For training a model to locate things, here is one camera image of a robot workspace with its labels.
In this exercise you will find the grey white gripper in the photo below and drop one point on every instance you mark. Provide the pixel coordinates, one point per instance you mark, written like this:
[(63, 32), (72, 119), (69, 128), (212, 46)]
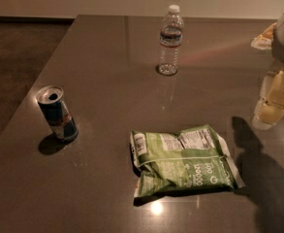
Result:
[(270, 108)]

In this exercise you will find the clear plastic water bottle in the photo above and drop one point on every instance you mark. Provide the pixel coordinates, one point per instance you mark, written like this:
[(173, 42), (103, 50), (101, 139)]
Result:
[(171, 34)]

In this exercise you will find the blue silver redbull can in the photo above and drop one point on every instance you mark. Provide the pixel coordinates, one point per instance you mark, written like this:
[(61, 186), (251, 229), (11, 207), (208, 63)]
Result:
[(51, 102)]

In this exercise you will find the green chip bag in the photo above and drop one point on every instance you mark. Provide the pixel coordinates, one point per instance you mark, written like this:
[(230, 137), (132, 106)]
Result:
[(193, 161)]

